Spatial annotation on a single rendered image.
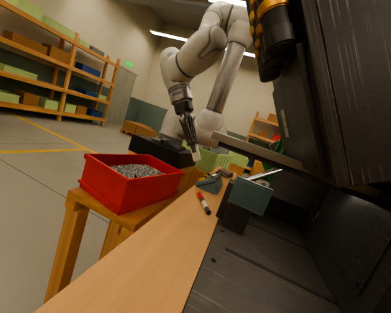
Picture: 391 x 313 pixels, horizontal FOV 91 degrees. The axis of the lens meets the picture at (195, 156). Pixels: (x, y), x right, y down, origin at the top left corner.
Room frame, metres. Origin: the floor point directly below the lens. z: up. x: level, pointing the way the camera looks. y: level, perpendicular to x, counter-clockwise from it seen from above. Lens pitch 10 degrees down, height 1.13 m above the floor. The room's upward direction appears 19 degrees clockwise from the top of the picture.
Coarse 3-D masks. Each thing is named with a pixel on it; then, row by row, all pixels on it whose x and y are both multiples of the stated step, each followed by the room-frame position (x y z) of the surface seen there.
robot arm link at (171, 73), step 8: (168, 48) 0.77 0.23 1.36; (176, 48) 0.78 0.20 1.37; (160, 56) 0.78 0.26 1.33; (168, 56) 0.75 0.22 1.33; (176, 56) 0.71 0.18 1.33; (160, 64) 0.78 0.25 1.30; (168, 64) 0.74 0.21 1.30; (176, 64) 0.71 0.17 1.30; (168, 72) 0.74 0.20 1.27; (176, 72) 0.72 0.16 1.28; (168, 80) 0.75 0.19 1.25; (176, 80) 0.74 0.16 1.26; (184, 80) 0.75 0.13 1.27; (168, 88) 0.76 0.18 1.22
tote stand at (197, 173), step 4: (196, 168) 1.50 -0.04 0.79; (192, 172) 2.04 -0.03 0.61; (196, 172) 1.47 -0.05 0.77; (200, 172) 1.46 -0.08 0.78; (204, 172) 1.47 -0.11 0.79; (192, 176) 1.48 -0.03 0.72; (196, 176) 1.47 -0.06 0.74; (200, 176) 1.46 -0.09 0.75; (192, 180) 1.48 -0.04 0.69; (196, 180) 1.47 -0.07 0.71; (188, 184) 1.49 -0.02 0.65; (192, 184) 1.47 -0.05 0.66; (188, 188) 1.48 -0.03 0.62; (184, 192) 1.49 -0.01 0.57
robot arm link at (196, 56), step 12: (216, 12) 1.06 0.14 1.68; (204, 24) 1.00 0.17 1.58; (216, 24) 1.05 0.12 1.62; (192, 36) 0.66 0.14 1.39; (204, 36) 0.62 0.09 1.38; (216, 36) 0.62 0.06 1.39; (192, 48) 0.65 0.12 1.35; (204, 48) 0.63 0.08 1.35; (216, 48) 0.63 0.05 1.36; (180, 60) 0.69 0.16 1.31; (192, 60) 0.66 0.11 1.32; (204, 60) 0.66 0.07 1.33; (216, 60) 0.67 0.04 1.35; (192, 72) 0.70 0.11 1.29
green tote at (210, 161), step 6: (186, 144) 1.60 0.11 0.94; (204, 150) 1.51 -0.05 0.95; (204, 156) 1.51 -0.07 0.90; (210, 156) 1.48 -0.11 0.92; (216, 156) 1.46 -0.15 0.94; (222, 156) 1.55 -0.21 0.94; (228, 156) 1.69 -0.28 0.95; (198, 162) 1.52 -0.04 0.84; (204, 162) 1.50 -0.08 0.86; (210, 162) 1.48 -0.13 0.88; (216, 162) 1.49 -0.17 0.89; (222, 162) 1.61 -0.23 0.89; (228, 162) 1.76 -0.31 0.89; (198, 168) 1.52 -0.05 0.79; (204, 168) 1.49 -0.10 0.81; (210, 168) 1.47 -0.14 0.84
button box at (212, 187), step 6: (216, 174) 0.82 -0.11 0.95; (204, 180) 0.72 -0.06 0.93; (210, 180) 0.71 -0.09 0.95; (216, 180) 0.74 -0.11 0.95; (198, 186) 0.72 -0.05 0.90; (204, 186) 0.71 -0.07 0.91; (210, 186) 0.71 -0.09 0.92; (216, 186) 0.71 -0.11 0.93; (210, 192) 0.71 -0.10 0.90; (216, 192) 0.70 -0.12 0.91
